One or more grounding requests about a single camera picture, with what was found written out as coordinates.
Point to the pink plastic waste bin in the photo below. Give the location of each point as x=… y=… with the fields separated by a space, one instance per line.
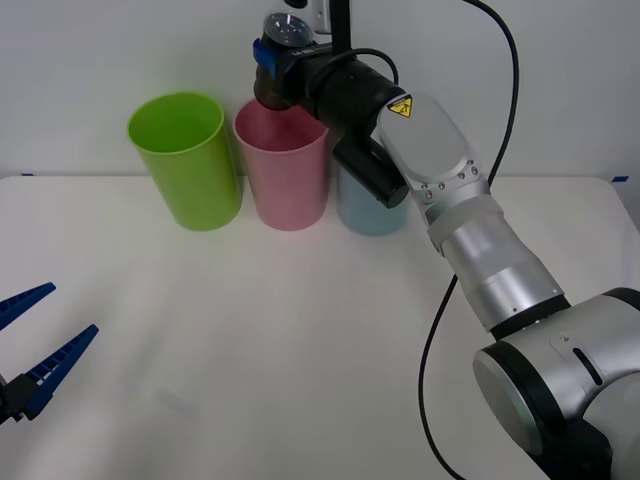
x=287 y=190

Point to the pale blue plastic waste bin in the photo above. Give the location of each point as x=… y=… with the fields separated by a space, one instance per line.
x=362 y=215

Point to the silver and black right arm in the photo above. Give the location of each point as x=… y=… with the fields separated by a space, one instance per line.
x=500 y=270

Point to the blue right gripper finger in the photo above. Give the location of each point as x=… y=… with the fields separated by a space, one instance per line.
x=265 y=59

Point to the small bottle with black cap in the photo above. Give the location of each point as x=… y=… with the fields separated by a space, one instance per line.
x=289 y=30

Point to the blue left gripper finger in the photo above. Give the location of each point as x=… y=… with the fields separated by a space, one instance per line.
x=60 y=362
x=25 y=299

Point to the yellow-green plastic waste bin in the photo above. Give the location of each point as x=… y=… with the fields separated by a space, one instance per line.
x=195 y=185

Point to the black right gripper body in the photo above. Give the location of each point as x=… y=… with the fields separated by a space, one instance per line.
x=295 y=75

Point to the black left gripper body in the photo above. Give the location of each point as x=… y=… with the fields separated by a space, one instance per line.
x=2 y=400

